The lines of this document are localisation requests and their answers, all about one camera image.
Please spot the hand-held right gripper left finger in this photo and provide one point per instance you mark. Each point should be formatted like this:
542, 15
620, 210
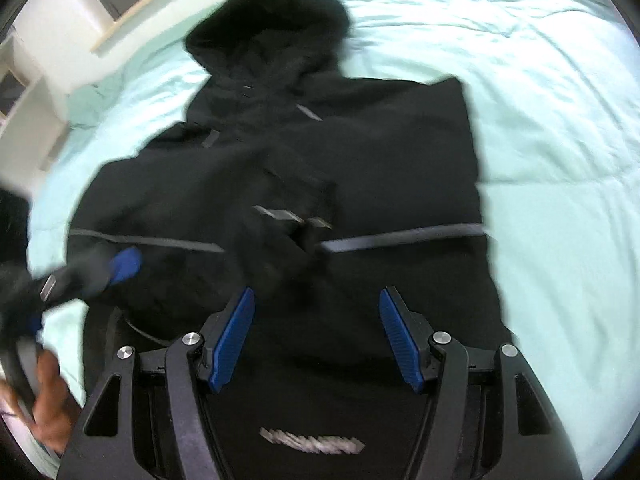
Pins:
233, 336

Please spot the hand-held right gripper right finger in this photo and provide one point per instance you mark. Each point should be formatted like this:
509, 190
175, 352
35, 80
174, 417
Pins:
400, 336

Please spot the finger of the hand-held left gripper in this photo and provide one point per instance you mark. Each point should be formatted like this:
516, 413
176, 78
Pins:
124, 263

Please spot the black hooded jacket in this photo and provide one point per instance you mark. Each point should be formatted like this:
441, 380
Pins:
350, 160

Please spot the person's left hand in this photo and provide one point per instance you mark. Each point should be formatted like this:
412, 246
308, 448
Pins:
52, 402

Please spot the white shelf unit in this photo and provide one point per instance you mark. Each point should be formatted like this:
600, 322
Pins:
25, 105

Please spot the wooden window ledge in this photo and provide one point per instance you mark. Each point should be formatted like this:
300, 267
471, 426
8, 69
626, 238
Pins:
131, 19

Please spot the mint green bed blanket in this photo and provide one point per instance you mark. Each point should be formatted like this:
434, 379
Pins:
550, 110

